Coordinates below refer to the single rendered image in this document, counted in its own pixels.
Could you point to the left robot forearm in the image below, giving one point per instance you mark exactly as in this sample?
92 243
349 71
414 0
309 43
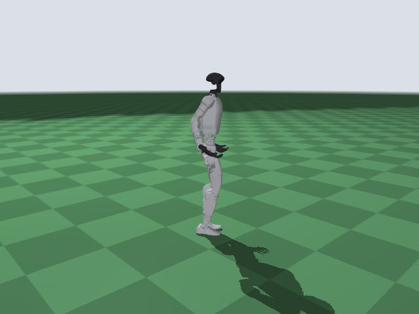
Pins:
204 134

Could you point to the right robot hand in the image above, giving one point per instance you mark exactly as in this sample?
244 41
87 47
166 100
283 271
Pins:
204 150

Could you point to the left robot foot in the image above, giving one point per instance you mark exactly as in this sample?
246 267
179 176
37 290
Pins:
214 226

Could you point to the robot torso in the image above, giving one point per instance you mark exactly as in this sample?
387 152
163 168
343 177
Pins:
211 122

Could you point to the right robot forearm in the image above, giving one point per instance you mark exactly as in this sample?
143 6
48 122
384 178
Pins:
197 133

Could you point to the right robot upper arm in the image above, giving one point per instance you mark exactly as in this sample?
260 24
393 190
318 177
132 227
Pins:
206 103

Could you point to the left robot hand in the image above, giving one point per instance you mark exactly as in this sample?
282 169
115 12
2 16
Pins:
219 148

